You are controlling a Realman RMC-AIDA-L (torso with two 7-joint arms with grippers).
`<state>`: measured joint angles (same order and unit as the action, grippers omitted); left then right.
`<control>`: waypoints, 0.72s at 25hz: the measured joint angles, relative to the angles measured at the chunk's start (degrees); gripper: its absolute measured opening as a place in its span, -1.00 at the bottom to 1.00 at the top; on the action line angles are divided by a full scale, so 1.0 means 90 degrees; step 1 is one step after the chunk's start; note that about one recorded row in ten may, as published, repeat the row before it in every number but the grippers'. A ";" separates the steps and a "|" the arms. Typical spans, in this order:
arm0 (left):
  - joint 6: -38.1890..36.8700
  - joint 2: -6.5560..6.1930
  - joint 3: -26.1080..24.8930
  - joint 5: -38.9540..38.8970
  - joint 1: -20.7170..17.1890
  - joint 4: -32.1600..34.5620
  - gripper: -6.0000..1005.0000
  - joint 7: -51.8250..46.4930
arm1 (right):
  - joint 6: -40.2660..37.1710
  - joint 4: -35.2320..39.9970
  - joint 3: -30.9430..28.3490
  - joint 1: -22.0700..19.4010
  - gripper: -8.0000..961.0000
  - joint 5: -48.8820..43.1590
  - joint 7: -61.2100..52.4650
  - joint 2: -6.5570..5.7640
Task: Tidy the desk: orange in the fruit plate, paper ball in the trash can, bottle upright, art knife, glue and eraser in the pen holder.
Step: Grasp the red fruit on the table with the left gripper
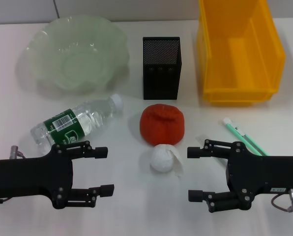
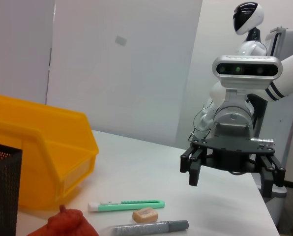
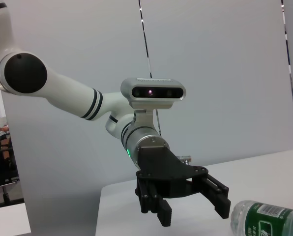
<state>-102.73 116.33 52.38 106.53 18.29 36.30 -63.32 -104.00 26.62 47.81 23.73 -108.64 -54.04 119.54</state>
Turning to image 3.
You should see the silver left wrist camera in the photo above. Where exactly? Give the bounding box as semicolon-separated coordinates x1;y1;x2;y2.
120;77;187;111

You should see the black office chair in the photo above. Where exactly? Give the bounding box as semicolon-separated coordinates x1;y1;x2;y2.
0;137;21;207

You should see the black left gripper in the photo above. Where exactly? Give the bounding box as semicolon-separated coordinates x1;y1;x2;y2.
135;146;232;227

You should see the green label water bottle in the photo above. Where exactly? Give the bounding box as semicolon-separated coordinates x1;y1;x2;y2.
230;199;293;236

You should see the left gripper connector cable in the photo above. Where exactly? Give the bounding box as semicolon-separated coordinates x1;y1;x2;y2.
176;154;192;165

